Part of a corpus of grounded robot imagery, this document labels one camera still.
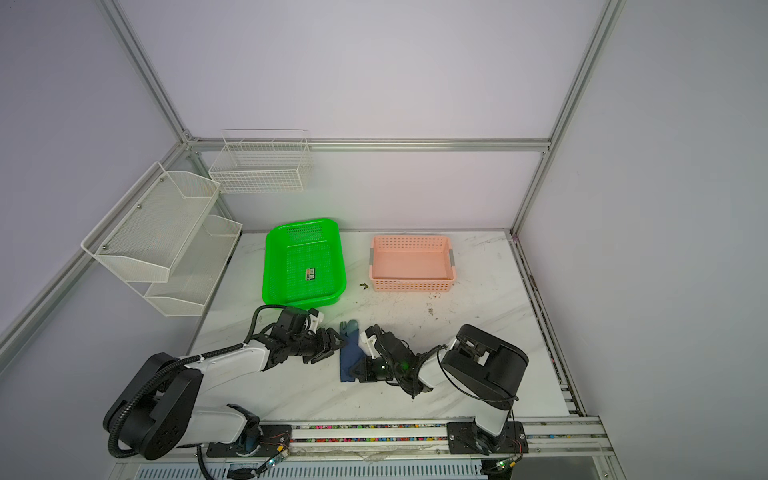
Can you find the pink plastic basket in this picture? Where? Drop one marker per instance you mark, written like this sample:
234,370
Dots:
412,263

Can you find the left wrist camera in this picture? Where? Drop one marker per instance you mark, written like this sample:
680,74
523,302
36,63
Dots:
315,317

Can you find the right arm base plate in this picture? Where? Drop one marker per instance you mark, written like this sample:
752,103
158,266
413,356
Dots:
468,438

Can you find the white wire wall basket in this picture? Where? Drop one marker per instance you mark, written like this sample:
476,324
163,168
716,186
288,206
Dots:
255,161

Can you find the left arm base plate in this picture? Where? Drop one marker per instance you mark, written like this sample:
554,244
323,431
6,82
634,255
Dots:
265,445

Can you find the dark blue paper napkin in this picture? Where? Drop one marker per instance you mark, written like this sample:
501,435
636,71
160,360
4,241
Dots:
349,355

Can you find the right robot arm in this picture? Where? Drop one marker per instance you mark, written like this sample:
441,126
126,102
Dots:
477,364

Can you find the white mesh upper shelf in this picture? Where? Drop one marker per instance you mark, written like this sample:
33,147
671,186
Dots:
144,237

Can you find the green plastic basket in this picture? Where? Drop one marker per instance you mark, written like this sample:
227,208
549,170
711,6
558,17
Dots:
290,250

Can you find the white mesh shelf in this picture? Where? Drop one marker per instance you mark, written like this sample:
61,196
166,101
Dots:
194,280
144,237

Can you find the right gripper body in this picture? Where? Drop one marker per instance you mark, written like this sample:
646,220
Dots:
379,371

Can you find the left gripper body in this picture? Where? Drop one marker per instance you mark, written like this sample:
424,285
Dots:
307,346

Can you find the white mesh lower shelf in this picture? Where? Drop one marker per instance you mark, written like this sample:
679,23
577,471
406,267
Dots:
194,280

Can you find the aluminium mounting rail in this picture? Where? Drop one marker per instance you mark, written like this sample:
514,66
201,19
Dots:
390,440

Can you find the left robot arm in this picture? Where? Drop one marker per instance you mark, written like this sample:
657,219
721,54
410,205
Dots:
161,407

